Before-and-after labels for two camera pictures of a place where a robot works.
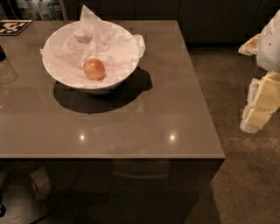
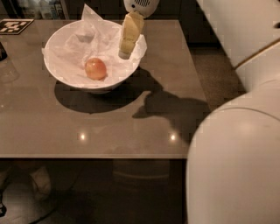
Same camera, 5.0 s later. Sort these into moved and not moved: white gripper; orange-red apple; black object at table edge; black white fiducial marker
Moved: white gripper
Not moved: black white fiducial marker; orange-red apple; black object at table edge
